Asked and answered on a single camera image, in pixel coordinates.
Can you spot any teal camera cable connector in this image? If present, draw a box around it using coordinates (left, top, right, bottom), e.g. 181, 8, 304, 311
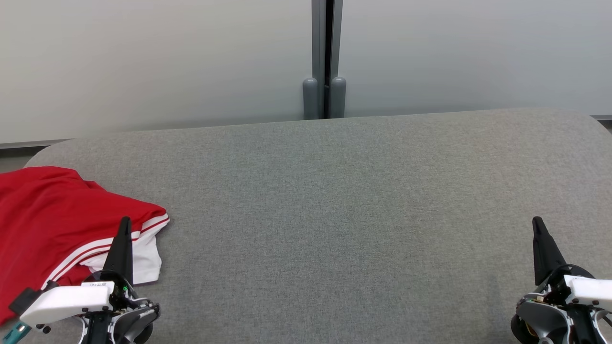
9, 321, 33, 344

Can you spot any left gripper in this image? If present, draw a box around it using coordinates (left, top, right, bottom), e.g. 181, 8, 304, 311
19, 216, 139, 344

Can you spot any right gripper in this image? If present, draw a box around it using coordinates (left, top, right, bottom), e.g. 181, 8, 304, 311
532, 216, 612, 307

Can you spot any grey cylindrical post foot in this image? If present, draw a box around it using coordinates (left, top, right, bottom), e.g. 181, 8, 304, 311
330, 76, 346, 118
303, 78, 318, 120

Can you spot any red jersey with white sleeves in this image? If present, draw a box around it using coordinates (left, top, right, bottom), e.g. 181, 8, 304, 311
0, 166, 170, 325

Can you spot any grey partition post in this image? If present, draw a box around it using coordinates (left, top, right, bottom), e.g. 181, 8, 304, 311
312, 0, 343, 119

